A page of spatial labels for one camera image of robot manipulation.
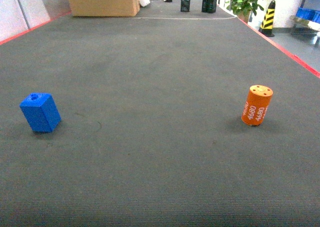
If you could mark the black crate right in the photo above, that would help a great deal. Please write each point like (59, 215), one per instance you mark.
(209, 6)

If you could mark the large cardboard box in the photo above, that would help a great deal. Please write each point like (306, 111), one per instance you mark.
(104, 8)

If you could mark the blue rectangular plastic block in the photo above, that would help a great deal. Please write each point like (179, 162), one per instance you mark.
(41, 112)

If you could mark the orange cylindrical cap 4680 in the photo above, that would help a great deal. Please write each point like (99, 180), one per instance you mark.
(256, 105)

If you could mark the stainless steel shelf rack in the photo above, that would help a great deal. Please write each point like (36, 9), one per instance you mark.
(306, 20)

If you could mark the yellow black traffic cone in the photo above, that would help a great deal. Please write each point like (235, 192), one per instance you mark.
(266, 26)

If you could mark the red conveyor frame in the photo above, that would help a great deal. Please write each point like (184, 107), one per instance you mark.
(278, 46)

